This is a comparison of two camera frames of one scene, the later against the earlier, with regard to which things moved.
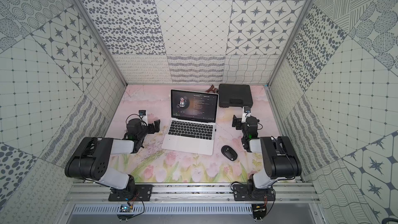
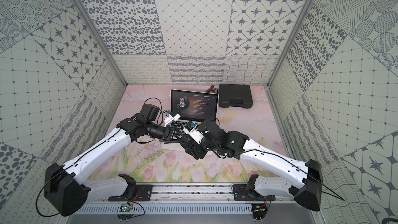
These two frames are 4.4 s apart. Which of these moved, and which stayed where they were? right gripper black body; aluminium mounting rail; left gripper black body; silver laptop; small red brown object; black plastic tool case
Moved: left gripper black body; right gripper black body
Stayed: black plastic tool case; small red brown object; aluminium mounting rail; silver laptop
